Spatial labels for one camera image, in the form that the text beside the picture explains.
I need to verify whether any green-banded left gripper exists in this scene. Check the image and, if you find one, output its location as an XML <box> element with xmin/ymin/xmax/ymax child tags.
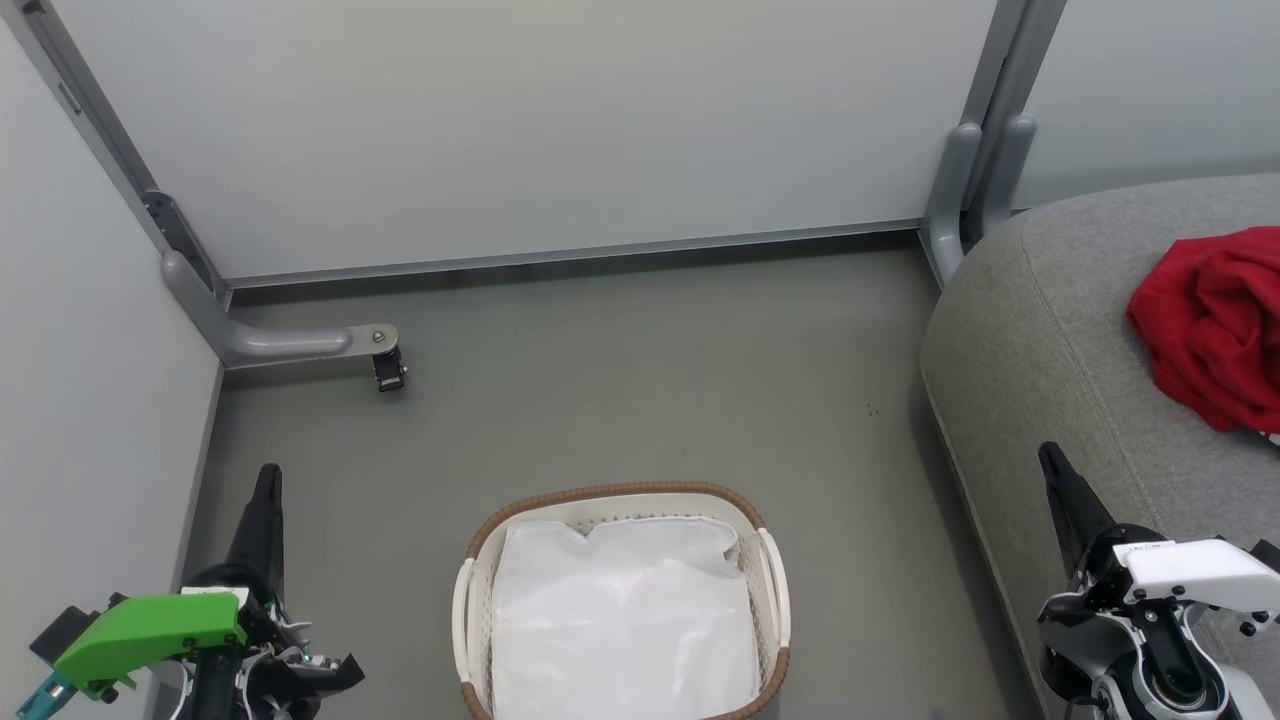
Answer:
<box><xmin>55</xmin><ymin>463</ymin><xmax>366</xmax><ymax>720</ymax></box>

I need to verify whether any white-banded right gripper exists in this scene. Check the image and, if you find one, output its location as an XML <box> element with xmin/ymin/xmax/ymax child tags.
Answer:
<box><xmin>1038</xmin><ymin>441</ymin><xmax>1280</xmax><ymax>651</ymax></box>

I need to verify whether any red garment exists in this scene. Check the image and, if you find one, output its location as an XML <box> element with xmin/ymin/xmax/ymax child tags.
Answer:
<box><xmin>1127</xmin><ymin>227</ymin><xmax>1280</xmax><ymax>437</ymax></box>

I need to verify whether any white basket with brown rim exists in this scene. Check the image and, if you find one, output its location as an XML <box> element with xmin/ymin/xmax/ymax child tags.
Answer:
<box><xmin>452</xmin><ymin>481</ymin><xmax>793</xmax><ymax>720</ymax></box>

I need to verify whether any white cloth in basket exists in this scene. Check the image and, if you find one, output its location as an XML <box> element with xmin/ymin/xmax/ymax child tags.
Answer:
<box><xmin>490</xmin><ymin>515</ymin><xmax>761</xmax><ymax>720</ymax></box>

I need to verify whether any grey fabric sofa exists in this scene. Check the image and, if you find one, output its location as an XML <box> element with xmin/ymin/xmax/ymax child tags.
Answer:
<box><xmin>920</xmin><ymin>175</ymin><xmax>1280</xmax><ymax>720</ymax></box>

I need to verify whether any long grey partition foot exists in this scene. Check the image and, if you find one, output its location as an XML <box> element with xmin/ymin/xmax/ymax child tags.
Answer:
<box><xmin>162</xmin><ymin>250</ymin><xmax>399</xmax><ymax>369</ymax></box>

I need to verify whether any teal left camera connector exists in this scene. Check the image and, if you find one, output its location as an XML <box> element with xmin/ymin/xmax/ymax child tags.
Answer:
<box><xmin>15</xmin><ymin>672</ymin><xmax>76</xmax><ymax>720</ymax></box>

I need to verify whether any dark metal partition bracket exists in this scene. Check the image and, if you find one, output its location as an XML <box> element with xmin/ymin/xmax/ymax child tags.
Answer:
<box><xmin>143</xmin><ymin>190</ymin><xmax>217</xmax><ymax>293</ymax></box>

